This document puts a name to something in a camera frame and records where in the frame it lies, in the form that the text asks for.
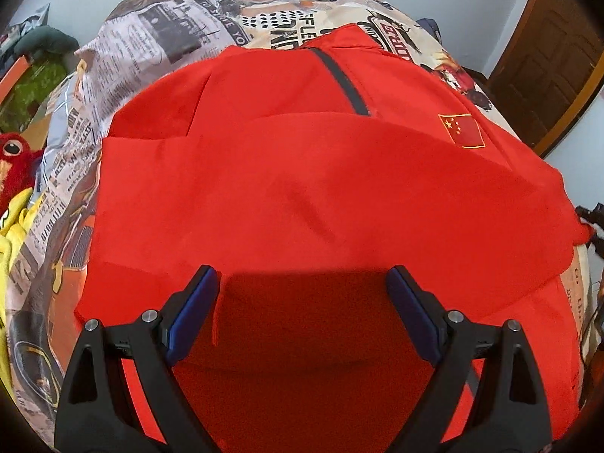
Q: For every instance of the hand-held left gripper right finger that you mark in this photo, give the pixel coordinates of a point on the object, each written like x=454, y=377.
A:
x=420, y=314

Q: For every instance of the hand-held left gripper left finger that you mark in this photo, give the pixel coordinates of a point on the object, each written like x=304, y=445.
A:
x=188, y=314

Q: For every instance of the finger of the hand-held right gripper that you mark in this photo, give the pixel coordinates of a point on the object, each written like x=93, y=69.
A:
x=597, y=244
x=592, y=214

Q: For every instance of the red jacket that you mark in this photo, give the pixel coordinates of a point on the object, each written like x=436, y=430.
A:
x=330, y=188

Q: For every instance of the brown wooden door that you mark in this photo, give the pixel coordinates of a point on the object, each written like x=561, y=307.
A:
x=557, y=56

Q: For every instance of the yellow cloth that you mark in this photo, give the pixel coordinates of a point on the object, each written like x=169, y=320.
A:
x=14, y=226

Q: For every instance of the red plush toy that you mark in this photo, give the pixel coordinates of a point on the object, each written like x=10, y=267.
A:
x=14, y=160

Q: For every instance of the blue-grey bag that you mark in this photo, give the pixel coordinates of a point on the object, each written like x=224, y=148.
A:
x=430, y=28

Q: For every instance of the green box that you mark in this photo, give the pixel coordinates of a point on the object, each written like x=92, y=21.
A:
x=37, y=85

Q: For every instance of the printed blanket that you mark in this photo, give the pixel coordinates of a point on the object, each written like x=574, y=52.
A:
x=155, y=33

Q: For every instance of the orange box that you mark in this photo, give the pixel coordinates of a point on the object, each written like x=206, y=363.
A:
x=14, y=75

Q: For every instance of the grey-green cloth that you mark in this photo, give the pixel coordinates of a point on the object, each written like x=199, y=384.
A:
x=47, y=37

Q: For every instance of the pile of clutter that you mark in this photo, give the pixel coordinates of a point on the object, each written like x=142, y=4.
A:
x=28, y=21

